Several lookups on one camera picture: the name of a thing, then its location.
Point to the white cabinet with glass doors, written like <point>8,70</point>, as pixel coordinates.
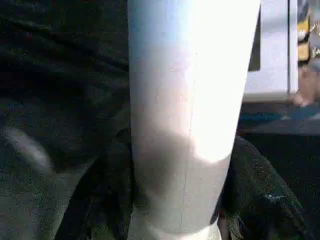
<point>272,50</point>

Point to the black mat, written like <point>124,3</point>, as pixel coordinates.
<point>60,75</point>

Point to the white plastic table leg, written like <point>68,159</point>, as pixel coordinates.
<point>185,115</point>

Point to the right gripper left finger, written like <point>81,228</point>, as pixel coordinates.
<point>105,200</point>

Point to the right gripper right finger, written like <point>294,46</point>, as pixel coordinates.
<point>255,200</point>

